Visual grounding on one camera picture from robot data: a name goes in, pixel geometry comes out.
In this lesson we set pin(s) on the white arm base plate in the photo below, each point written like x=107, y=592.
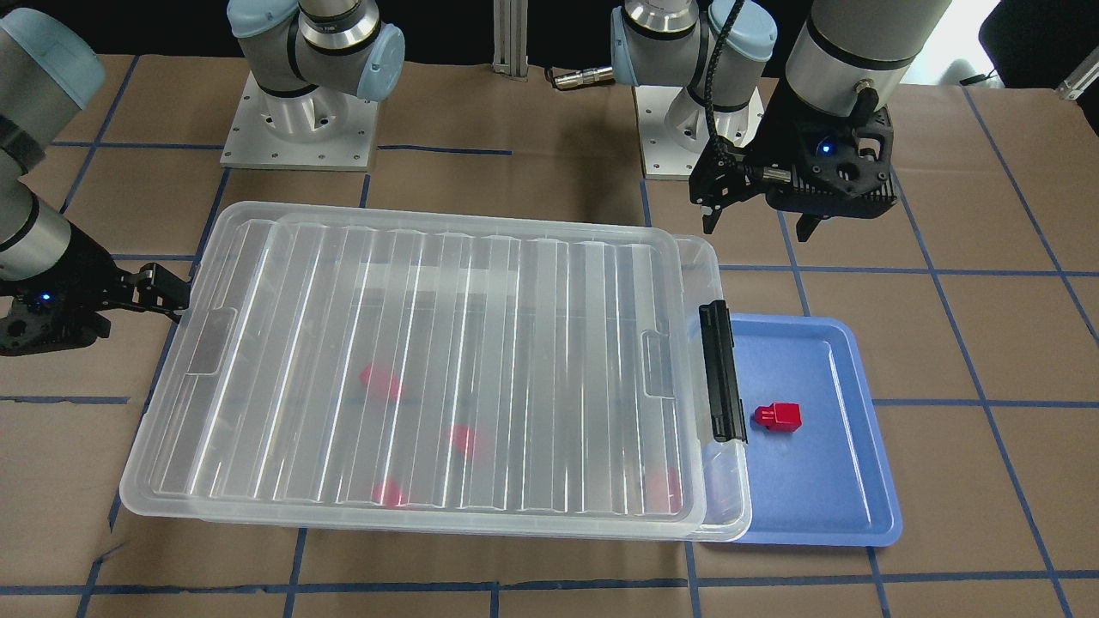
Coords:
x=320, y=131
x=673, y=130

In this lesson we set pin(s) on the clear plastic storage box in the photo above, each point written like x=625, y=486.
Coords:
x=725, y=481

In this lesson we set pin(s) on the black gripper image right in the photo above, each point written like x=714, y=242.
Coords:
x=786, y=129

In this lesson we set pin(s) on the red block centre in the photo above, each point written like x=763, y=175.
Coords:
x=468, y=443

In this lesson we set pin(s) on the aluminium frame post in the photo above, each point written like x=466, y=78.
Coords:
x=509, y=27

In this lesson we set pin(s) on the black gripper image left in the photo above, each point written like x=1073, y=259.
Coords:
x=79, y=273

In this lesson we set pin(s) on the clear plastic box lid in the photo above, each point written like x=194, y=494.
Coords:
x=412, y=369

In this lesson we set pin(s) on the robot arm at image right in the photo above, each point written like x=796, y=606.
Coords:
x=720, y=52

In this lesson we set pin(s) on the red block moved to tray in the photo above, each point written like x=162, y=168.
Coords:
x=778, y=417

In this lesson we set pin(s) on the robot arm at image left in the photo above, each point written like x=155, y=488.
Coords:
x=307, y=58

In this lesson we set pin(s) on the black box latch handle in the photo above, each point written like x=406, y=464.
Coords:
x=726, y=411

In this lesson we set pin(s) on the blue plastic tray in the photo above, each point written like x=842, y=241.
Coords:
x=830, y=482

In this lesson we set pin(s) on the silver cable connector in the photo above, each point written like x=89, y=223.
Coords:
x=580, y=79

